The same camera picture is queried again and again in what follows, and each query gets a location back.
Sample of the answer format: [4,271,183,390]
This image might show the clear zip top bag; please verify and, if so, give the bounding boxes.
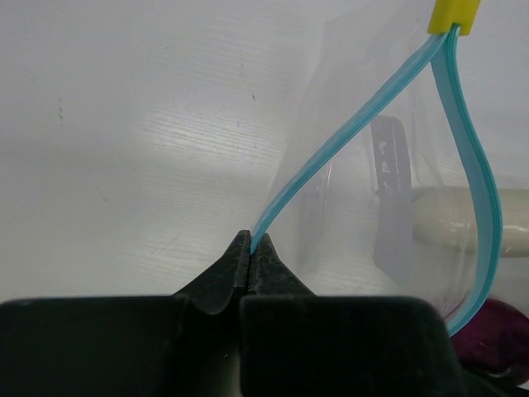
[252,1,503,334]

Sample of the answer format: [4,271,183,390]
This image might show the white radish with leaves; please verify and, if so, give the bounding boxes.
[412,186,528,258]

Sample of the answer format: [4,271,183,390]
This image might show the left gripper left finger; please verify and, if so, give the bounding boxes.
[174,230,251,315]

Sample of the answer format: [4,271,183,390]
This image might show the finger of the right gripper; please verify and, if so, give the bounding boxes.
[370,116,412,277]

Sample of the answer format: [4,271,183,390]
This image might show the purple onion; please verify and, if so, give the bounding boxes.
[451,299,528,384]

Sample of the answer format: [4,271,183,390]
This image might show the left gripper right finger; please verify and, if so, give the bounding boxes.
[247,233,314,296]

